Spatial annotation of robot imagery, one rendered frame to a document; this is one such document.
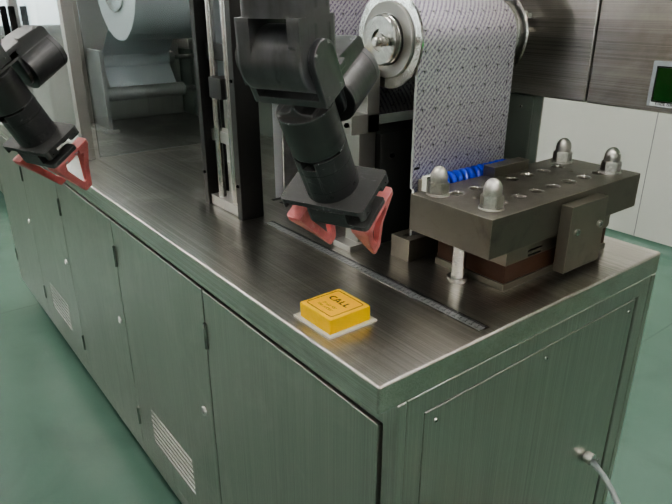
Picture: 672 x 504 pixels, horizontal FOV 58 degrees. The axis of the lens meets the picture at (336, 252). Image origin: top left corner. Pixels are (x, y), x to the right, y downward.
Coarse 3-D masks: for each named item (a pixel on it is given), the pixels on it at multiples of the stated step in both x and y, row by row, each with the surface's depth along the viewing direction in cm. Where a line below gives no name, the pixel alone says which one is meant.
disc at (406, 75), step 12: (372, 0) 96; (384, 0) 94; (396, 0) 92; (408, 0) 90; (408, 12) 91; (360, 24) 100; (420, 24) 90; (420, 36) 90; (420, 48) 91; (408, 72) 94; (384, 84) 99; (396, 84) 97
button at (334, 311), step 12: (312, 300) 84; (324, 300) 84; (336, 300) 84; (348, 300) 84; (312, 312) 82; (324, 312) 81; (336, 312) 81; (348, 312) 81; (360, 312) 82; (324, 324) 80; (336, 324) 80; (348, 324) 81
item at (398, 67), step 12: (372, 12) 96; (384, 12) 94; (396, 12) 92; (408, 24) 91; (516, 24) 105; (408, 36) 92; (408, 48) 92; (408, 60) 93; (384, 72) 97; (396, 72) 95
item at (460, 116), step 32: (512, 64) 106; (416, 96) 95; (448, 96) 99; (480, 96) 104; (416, 128) 97; (448, 128) 101; (480, 128) 106; (416, 160) 99; (448, 160) 104; (480, 160) 109
